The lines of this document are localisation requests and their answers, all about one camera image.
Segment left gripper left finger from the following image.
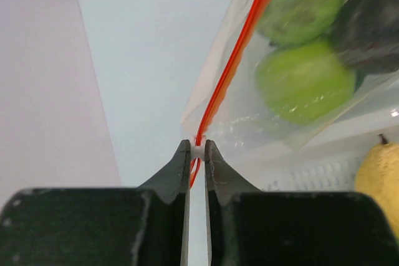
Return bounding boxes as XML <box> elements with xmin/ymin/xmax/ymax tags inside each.
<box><xmin>1</xmin><ymin>140</ymin><xmax>191</xmax><ymax>265</ymax></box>

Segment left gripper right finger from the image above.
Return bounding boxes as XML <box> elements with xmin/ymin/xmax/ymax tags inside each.
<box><xmin>204</xmin><ymin>140</ymin><xmax>398</xmax><ymax>265</ymax></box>

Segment green apple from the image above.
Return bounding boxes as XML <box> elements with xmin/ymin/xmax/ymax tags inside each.
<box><xmin>255</xmin><ymin>40</ymin><xmax>357</xmax><ymax>125</ymax></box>

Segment clear orange zip bag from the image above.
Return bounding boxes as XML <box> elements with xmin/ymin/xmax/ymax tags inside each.
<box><xmin>180</xmin><ymin>0</ymin><xmax>399</xmax><ymax>186</ymax></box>

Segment green guava fruit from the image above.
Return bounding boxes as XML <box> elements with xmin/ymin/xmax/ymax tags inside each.
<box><xmin>256</xmin><ymin>0</ymin><xmax>344</xmax><ymax>47</ymax></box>

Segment dark purple fruit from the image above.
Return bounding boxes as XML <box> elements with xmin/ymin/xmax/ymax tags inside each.
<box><xmin>330</xmin><ymin>0</ymin><xmax>398</xmax><ymax>74</ymax></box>

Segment clear plastic basket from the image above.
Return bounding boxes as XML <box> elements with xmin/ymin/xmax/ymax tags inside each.
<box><xmin>220</xmin><ymin>105</ymin><xmax>398</xmax><ymax>191</ymax></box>

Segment yellow lemon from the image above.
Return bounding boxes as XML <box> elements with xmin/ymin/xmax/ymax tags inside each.
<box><xmin>355</xmin><ymin>134</ymin><xmax>398</xmax><ymax>237</ymax></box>

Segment light blue table mat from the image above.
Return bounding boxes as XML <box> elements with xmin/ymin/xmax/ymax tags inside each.
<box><xmin>77</xmin><ymin>0</ymin><xmax>399</xmax><ymax>266</ymax></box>

